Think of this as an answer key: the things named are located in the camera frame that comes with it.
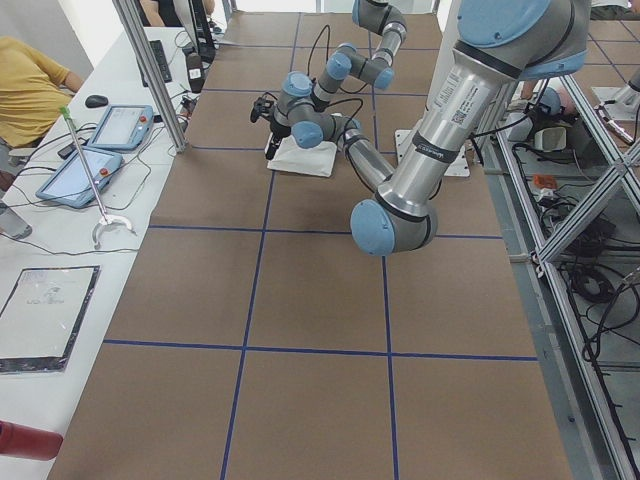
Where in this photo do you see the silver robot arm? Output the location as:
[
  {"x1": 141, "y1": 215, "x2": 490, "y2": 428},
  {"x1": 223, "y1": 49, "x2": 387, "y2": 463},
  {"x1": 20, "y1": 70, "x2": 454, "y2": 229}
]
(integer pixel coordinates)
[
  {"x1": 310, "y1": 0, "x2": 407, "y2": 112},
  {"x1": 251, "y1": 1, "x2": 591, "y2": 256}
]

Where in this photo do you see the red cylinder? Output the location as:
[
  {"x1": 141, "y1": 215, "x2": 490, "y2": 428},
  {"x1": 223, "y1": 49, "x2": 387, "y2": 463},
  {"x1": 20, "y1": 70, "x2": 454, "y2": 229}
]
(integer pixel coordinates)
[{"x1": 0, "y1": 421, "x2": 63, "y2": 461}]

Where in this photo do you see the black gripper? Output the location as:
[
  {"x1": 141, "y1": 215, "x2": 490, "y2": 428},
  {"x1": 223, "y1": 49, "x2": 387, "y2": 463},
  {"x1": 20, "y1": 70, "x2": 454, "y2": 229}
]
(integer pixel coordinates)
[{"x1": 250, "y1": 93, "x2": 290, "y2": 160}]

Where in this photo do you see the aluminium frame post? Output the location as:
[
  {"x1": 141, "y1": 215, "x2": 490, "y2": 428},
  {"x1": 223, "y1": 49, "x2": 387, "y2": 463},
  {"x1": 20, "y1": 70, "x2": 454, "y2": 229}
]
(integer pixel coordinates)
[{"x1": 112, "y1": 0, "x2": 187, "y2": 153}]

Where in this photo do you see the person in yellow shirt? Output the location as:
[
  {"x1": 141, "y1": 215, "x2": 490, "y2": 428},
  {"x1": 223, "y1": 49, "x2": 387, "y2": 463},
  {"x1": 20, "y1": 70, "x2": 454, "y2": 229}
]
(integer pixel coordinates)
[{"x1": 1, "y1": 36, "x2": 84, "y2": 148}]

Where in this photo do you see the lower blue teach pendant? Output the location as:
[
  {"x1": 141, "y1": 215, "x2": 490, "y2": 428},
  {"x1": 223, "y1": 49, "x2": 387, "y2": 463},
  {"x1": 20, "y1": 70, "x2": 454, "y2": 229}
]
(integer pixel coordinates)
[{"x1": 36, "y1": 147, "x2": 123, "y2": 208}]

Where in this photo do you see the black computer mouse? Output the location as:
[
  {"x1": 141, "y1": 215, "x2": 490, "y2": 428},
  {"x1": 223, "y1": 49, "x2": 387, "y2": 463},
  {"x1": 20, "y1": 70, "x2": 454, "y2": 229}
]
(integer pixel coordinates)
[{"x1": 84, "y1": 94, "x2": 109, "y2": 109}]

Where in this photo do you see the upper blue teach pendant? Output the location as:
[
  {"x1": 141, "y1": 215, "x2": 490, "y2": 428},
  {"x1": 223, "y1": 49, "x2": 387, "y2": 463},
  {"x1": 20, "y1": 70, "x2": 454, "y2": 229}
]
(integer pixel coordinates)
[{"x1": 87, "y1": 105, "x2": 154, "y2": 152}]

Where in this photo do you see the white long-sleeve printed shirt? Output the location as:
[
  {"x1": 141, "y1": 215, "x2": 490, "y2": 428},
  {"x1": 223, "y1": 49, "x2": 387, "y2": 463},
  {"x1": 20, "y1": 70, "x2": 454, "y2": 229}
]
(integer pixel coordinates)
[{"x1": 267, "y1": 136, "x2": 337, "y2": 177}]

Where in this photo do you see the blue teach pendant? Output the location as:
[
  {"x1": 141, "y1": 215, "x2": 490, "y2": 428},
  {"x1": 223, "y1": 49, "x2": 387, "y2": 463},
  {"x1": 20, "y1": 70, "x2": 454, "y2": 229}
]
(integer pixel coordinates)
[
  {"x1": 36, "y1": 147, "x2": 123, "y2": 208},
  {"x1": 87, "y1": 105, "x2": 154, "y2": 152}
]

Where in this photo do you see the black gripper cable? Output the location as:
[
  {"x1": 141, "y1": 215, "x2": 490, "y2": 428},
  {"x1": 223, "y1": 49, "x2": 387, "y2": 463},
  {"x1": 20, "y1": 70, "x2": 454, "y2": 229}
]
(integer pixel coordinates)
[
  {"x1": 305, "y1": 24, "x2": 381, "y2": 96},
  {"x1": 259, "y1": 89, "x2": 366, "y2": 151}
]

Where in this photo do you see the orange device on rail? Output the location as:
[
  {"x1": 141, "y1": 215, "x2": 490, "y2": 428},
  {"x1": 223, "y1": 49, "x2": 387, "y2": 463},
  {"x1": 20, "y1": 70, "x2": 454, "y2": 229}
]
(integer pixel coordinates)
[{"x1": 532, "y1": 174, "x2": 558, "y2": 190}]

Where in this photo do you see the silver foil tray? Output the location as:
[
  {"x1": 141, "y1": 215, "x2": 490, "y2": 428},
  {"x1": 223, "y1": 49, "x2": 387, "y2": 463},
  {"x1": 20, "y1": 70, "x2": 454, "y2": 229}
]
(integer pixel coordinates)
[{"x1": 1, "y1": 265, "x2": 100, "y2": 375}]

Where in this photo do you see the grabber stick green tip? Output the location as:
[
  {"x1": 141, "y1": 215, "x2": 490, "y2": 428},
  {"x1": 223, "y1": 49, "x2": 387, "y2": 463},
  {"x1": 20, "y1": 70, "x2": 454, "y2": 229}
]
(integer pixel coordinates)
[{"x1": 60, "y1": 106, "x2": 137, "y2": 250}]

